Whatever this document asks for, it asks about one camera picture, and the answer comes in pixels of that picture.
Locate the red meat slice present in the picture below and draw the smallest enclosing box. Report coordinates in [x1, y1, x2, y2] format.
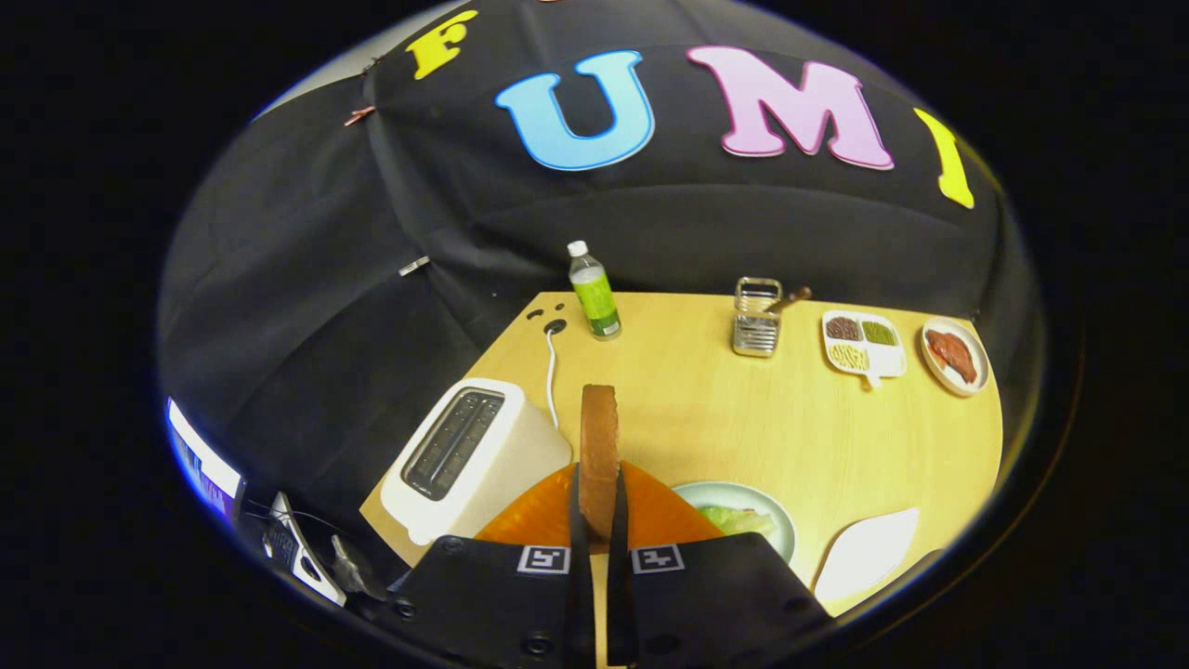
[925, 329, 979, 385]

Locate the green lettuce leaf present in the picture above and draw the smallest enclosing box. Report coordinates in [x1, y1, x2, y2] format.
[699, 505, 777, 538]

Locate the pale green plate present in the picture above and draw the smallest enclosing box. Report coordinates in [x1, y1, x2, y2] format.
[673, 480, 797, 565]

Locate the metal wire cutlery holder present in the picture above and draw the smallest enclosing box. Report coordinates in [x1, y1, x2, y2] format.
[731, 277, 783, 359]

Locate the white toaster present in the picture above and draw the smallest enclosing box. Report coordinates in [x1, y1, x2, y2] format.
[380, 377, 574, 546]

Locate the green label water bottle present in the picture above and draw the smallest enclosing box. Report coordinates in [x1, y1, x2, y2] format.
[567, 241, 623, 341]

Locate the white leaf-shaped plate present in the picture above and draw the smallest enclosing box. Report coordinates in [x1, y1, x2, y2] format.
[814, 506, 921, 605]

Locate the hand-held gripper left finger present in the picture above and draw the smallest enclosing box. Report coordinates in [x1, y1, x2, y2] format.
[388, 462, 597, 669]

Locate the toasted bread slice brown crust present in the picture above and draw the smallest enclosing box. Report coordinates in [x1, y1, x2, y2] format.
[579, 384, 621, 544]

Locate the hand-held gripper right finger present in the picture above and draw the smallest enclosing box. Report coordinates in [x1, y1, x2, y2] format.
[607, 460, 834, 668]

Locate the white toaster cable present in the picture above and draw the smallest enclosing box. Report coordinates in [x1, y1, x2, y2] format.
[544, 325, 564, 430]

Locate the white divided dish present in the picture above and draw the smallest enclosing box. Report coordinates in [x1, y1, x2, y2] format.
[821, 309, 908, 389]

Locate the lit screen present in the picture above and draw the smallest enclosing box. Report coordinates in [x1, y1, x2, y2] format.
[165, 398, 246, 523]

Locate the white device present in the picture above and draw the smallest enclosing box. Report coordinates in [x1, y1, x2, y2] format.
[263, 492, 348, 608]

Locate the white round plate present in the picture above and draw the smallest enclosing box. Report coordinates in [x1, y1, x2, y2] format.
[920, 317, 991, 398]

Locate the black backdrop cloth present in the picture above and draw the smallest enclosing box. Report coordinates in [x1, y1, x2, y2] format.
[156, 0, 1041, 558]

